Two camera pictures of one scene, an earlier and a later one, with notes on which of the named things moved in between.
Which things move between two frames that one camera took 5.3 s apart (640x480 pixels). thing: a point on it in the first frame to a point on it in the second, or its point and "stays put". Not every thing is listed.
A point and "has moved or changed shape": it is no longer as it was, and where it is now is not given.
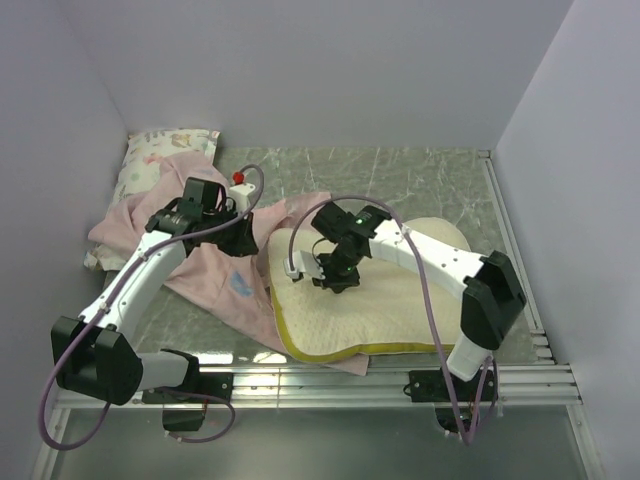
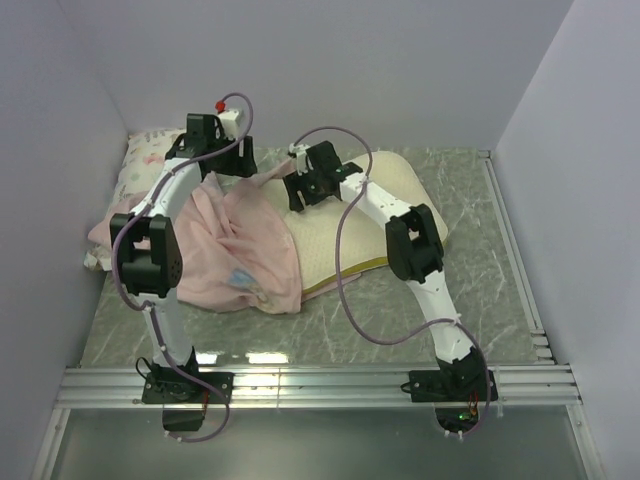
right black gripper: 336,284 to 294,186
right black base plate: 430,387 stays put
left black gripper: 245,240 to 241,166
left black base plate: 214,384 stays put
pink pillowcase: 238,289 has moved or changed shape
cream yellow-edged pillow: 390,305 to 344,236
